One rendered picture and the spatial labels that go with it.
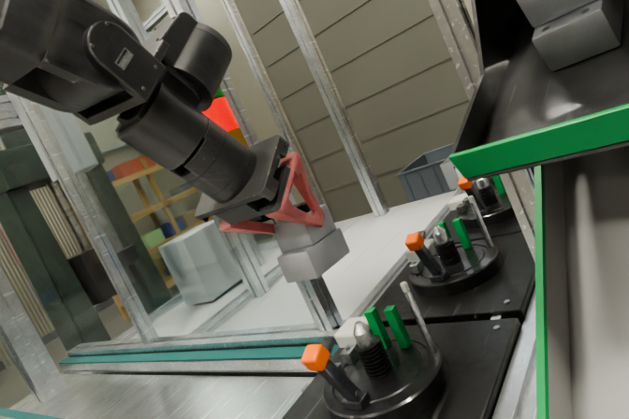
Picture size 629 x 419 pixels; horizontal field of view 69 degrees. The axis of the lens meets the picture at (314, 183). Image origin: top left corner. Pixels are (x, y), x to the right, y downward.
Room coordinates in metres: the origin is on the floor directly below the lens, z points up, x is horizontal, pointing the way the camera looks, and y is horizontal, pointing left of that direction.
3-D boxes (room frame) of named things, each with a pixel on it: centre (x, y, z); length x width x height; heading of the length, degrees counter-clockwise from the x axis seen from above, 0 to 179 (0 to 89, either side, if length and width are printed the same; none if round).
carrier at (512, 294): (0.67, -0.14, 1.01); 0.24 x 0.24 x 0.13; 51
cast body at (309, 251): (0.47, 0.02, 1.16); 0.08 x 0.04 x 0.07; 141
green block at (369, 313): (0.52, 0.00, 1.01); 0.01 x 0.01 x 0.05; 51
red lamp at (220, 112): (0.69, 0.09, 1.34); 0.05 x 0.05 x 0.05
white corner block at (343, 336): (0.61, 0.03, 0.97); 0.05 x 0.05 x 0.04; 51
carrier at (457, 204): (0.86, -0.30, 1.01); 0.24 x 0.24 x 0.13; 51
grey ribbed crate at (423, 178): (2.45, -0.80, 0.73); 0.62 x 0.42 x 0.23; 51
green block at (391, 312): (0.50, -0.02, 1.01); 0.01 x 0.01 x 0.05; 51
